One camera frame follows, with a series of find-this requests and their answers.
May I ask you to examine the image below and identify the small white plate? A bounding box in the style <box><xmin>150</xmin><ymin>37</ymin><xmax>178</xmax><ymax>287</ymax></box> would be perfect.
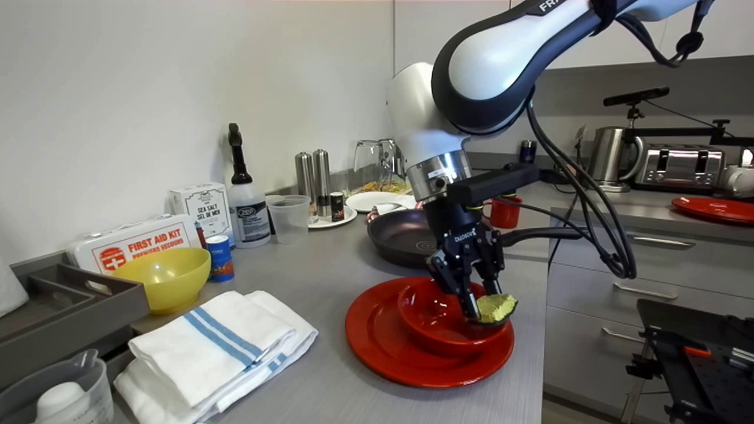
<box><xmin>303</xmin><ymin>204</ymin><xmax>361</xmax><ymax>234</ymax></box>

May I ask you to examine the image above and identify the yellow sponge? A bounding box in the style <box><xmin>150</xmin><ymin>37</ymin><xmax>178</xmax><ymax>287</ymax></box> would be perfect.
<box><xmin>473</xmin><ymin>291</ymin><xmax>520</xmax><ymax>327</ymax></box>

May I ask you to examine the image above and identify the large white plate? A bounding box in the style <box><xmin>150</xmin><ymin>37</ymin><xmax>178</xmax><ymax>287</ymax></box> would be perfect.
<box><xmin>343</xmin><ymin>188</ymin><xmax>420</xmax><ymax>217</ymax></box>

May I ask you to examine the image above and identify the steel shaker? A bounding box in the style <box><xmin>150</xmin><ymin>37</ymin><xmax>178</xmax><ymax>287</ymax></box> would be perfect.
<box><xmin>293</xmin><ymin>150</ymin><xmax>316</xmax><ymax>198</ymax></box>
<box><xmin>311</xmin><ymin>148</ymin><xmax>332</xmax><ymax>220</ymax></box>

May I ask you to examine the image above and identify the red plate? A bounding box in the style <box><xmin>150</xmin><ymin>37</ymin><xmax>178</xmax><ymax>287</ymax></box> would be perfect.
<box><xmin>669</xmin><ymin>192</ymin><xmax>754</xmax><ymax>228</ymax></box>
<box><xmin>341</xmin><ymin>275</ymin><xmax>518</xmax><ymax>392</ymax></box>

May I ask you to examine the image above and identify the black boom rod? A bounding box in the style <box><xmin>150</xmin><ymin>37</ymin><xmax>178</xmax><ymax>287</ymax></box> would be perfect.
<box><xmin>626</xmin><ymin>115</ymin><xmax>754</xmax><ymax>148</ymax></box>

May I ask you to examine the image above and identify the grey tray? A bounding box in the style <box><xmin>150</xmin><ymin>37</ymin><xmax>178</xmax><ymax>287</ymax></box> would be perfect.
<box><xmin>0</xmin><ymin>251</ymin><xmax>150</xmax><ymax>386</ymax></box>

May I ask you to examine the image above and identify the black base board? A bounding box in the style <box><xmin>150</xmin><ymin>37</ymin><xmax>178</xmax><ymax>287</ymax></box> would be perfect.
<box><xmin>625</xmin><ymin>296</ymin><xmax>754</xmax><ymax>424</ymax></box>

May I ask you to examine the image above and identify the white towel blue stripe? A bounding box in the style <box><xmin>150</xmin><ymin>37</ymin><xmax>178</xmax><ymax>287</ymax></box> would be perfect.
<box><xmin>113</xmin><ymin>289</ymin><xmax>319</xmax><ymax>424</ymax></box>

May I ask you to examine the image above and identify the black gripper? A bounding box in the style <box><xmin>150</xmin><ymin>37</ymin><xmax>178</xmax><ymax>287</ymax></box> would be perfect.
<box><xmin>427</xmin><ymin>191</ymin><xmax>504</xmax><ymax>321</ymax></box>

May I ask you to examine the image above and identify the black camera on stand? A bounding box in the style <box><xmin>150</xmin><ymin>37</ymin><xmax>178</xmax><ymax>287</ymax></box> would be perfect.
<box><xmin>600</xmin><ymin>85</ymin><xmax>673</xmax><ymax>123</ymax></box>

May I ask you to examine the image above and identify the small white carton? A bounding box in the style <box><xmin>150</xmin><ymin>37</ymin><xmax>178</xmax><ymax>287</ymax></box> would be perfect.
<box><xmin>167</xmin><ymin>182</ymin><xmax>236</xmax><ymax>243</ymax></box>

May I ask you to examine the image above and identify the black frying pan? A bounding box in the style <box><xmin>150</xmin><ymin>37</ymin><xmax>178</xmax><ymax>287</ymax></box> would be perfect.
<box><xmin>362</xmin><ymin>207</ymin><xmax>587</xmax><ymax>270</ymax></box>

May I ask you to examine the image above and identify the steel toaster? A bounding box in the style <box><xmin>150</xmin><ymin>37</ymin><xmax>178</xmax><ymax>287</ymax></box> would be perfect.
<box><xmin>634</xmin><ymin>141</ymin><xmax>731</xmax><ymax>192</ymax></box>

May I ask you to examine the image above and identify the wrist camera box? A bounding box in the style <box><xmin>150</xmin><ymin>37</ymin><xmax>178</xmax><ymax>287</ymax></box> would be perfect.
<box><xmin>454</xmin><ymin>161</ymin><xmax>544</xmax><ymax>209</ymax></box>

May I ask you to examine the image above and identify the orange black clamp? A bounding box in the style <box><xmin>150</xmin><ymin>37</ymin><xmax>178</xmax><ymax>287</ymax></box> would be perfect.
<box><xmin>681</xmin><ymin>343</ymin><xmax>714</xmax><ymax>366</ymax></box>

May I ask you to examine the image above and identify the upturned clear wine glass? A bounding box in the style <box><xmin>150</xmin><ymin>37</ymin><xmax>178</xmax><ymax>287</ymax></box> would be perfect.
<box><xmin>379</xmin><ymin>137</ymin><xmax>407</xmax><ymax>182</ymax></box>
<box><xmin>350</xmin><ymin>137</ymin><xmax>387</xmax><ymax>195</ymax></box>

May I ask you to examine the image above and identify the red bowl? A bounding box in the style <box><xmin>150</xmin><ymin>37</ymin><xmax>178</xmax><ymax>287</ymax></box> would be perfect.
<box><xmin>396</xmin><ymin>278</ymin><xmax>514</xmax><ymax>357</ymax></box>

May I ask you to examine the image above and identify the clear plastic jug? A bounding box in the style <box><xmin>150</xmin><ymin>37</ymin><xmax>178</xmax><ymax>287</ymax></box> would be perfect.
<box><xmin>0</xmin><ymin>349</ymin><xmax>118</xmax><ymax>424</ymax></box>

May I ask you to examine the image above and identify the white first aid kit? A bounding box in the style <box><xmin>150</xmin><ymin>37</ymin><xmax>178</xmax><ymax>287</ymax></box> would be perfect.
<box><xmin>65</xmin><ymin>212</ymin><xmax>203</xmax><ymax>278</ymax></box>

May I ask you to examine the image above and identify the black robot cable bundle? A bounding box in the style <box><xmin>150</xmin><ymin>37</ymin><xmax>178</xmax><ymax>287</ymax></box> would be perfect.
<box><xmin>522</xmin><ymin>101</ymin><xmax>639</xmax><ymax>282</ymax></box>

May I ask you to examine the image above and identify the white spray bottle black nozzle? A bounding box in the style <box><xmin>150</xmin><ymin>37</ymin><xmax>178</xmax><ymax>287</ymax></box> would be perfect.
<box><xmin>224</xmin><ymin>121</ymin><xmax>278</xmax><ymax>247</ymax></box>

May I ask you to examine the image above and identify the yellow bowl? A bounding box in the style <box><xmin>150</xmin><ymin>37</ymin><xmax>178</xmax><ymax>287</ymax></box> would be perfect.
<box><xmin>109</xmin><ymin>244</ymin><xmax>213</xmax><ymax>317</ymax></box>

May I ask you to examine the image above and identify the steel kettle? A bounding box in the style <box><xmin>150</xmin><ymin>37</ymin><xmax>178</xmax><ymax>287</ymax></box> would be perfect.
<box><xmin>587</xmin><ymin>125</ymin><xmax>647</xmax><ymax>191</ymax></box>

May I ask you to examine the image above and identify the red cup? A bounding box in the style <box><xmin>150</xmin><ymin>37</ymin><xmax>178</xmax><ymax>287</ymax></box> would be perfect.
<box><xmin>487</xmin><ymin>195</ymin><xmax>524</xmax><ymax>230</ymax></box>

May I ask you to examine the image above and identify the grey counter cabinet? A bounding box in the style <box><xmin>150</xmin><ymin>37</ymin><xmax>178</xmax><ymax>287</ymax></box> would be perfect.
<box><xmin>542</xmin><ymin>227</ymin><xmax>754</xmax><ymax>404</ymax></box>

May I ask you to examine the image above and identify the blue can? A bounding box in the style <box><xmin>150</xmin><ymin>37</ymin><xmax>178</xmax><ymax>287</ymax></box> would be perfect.
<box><xmin>203</xmin><ymin>234</ymin><xmax>237</xmax><ymax>284</ymax></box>

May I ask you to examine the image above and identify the small dark spice jar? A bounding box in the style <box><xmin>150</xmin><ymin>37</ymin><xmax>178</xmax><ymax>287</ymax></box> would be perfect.
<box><xmin>328</xmin><ymin>191</ymin><xmax>348</xmax><ymax>224</ymax></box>

